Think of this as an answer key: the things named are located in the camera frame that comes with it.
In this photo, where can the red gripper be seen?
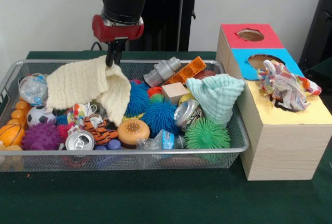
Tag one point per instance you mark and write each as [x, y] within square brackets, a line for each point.
[116, 33]

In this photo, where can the cream muslin cloth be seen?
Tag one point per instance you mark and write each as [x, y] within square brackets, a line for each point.
[77, 84]

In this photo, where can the light blue muslin cloth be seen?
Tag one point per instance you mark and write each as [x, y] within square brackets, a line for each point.
[218, 97]

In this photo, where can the colourful printed paper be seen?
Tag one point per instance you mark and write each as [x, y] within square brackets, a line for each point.
[77, 113]
[285, 89]

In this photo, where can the wooden box with three holes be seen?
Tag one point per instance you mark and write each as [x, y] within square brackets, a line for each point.
[285, 151]

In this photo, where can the blue spiky ball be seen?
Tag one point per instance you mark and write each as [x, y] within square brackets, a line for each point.
[160, 116]

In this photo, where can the toy burger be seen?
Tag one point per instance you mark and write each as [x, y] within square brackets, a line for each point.
[132, 132]

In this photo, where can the crushed plastic water bottle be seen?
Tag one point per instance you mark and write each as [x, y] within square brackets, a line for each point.
[33, 89]

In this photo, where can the silver drink can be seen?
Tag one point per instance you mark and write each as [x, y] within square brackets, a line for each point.
[79, 141]

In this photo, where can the black white soccer ball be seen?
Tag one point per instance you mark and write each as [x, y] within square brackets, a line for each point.
[40, 116]

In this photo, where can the purple knobbly ball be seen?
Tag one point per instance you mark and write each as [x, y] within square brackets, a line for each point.
[41, 137]

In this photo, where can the green spiky ball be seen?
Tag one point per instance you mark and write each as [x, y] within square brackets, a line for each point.
[207, 136]

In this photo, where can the orange toy basketball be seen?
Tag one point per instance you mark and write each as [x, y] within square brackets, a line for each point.
[10, 134]

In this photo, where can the green covered side table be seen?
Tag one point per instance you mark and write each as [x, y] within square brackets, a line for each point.
[324, 71]

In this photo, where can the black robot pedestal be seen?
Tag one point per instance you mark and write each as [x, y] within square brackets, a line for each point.
[166, 19]

